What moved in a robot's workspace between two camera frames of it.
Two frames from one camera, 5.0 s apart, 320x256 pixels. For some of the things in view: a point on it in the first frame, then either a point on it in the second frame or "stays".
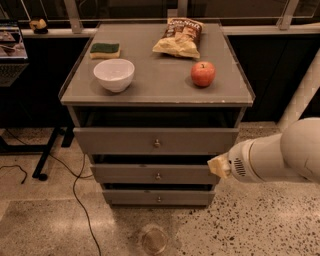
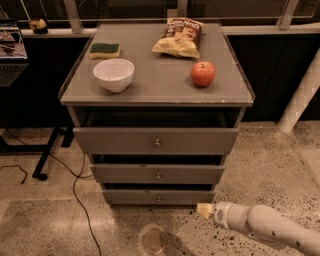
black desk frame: x=67 y=137 stays
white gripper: x=238 y=160 to x=221 y=213
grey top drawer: x=154 y=140 stays
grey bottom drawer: x=159 y=197 stays
